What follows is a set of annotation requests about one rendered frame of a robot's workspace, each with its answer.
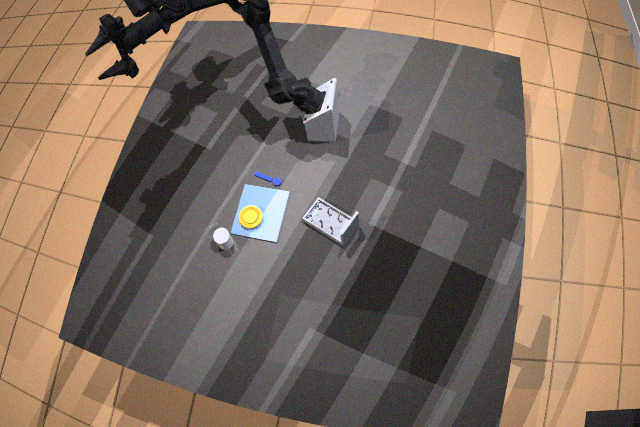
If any yellow plate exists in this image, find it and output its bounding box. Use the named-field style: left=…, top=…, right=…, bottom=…
left=239, top=206, right=263, bottom=228

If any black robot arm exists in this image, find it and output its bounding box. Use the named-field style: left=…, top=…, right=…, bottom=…
left=124, top=0, right=327, bottom=114

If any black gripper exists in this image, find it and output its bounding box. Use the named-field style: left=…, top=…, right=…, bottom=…
left=85, top=14, right=148, bottom=80

